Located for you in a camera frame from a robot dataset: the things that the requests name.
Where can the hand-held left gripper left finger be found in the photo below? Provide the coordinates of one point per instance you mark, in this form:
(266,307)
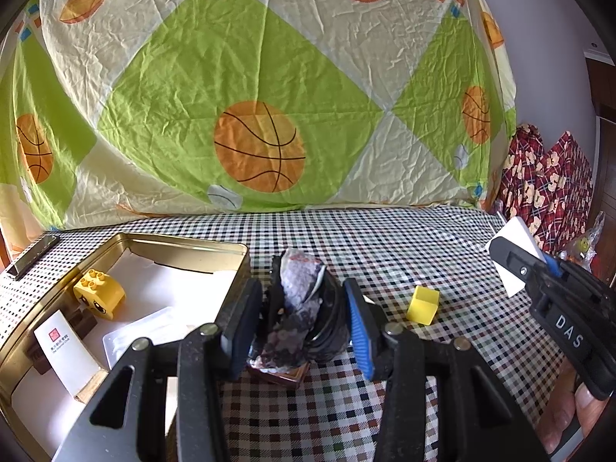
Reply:
(240,332)

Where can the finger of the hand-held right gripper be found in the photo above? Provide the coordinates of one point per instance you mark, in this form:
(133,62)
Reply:
(515,262)
(553,267)

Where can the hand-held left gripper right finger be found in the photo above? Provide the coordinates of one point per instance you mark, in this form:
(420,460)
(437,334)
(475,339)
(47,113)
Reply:
(360,332)

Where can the dark foil packet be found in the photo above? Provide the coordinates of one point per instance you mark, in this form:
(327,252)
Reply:
(298,308)

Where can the yellow cube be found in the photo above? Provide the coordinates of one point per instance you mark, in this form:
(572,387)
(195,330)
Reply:
(423,305)

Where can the gold tin box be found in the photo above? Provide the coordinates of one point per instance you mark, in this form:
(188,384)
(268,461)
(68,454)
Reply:
(202,257)

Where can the yellow face toy brick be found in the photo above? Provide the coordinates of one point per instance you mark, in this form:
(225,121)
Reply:
(98,298)

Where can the white card red logo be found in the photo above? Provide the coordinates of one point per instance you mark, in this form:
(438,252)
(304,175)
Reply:
(67,351)

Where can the person's right hand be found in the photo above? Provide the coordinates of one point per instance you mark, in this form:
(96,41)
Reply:
(568,414)

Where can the clear plastic bag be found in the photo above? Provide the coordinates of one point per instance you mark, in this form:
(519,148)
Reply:
(584,245)

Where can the checkered tablecloth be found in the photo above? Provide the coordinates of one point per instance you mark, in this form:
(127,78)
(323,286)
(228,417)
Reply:
(385,260)

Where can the red bear printed cloth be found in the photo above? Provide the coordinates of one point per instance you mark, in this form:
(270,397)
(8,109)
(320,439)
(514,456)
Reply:
(544,178)

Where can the white paper liner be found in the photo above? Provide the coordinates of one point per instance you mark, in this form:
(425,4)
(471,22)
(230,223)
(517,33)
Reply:
(144,288)

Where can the wooden cabinet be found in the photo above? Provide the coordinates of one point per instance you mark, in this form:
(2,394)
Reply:
(604,91)

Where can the black flat bar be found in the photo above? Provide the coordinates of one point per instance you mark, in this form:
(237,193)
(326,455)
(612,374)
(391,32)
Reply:
(31,257)

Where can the green basketball printed sheet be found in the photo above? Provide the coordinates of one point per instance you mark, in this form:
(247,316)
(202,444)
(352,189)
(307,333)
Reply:
(240,57)

